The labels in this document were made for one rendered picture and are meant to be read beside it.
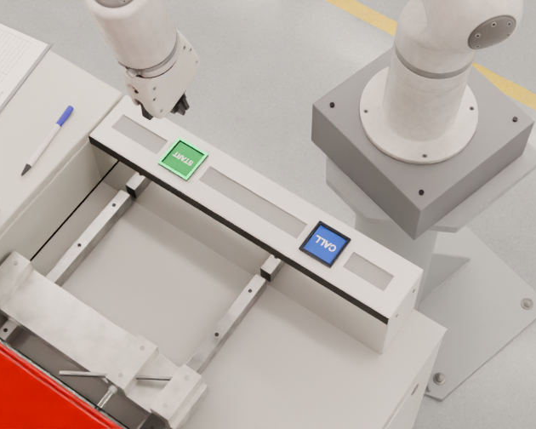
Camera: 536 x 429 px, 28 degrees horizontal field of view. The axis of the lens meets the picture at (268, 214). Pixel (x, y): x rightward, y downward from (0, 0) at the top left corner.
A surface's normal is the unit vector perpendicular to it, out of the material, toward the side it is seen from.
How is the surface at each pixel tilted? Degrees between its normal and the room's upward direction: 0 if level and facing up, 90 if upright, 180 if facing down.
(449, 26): 76
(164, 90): 90
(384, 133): 2
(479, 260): 0
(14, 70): 0
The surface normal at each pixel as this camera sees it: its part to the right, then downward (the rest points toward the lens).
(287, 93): -0.01, -0.48
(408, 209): -0.76, 0.57
